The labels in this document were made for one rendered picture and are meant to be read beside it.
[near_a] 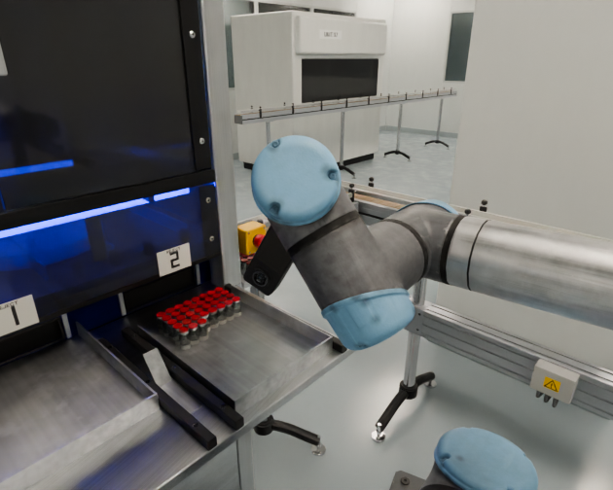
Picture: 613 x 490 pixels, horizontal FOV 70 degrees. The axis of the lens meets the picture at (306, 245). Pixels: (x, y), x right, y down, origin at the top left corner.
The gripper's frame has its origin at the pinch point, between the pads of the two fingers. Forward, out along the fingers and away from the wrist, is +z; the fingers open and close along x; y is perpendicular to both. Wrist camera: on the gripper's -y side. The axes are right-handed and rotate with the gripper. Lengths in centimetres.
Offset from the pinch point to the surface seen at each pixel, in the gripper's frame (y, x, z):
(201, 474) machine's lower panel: -70, -12, 65
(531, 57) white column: 116, -27, 98
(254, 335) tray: -21.9, -2.5, 29.4
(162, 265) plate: -21.3, 24.0, 30.5
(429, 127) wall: 385, -23, 815
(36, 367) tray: -50, 29, 19
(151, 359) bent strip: -34.1, 10.5, 14.6
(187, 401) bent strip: -35.1, 0.0, 11.2
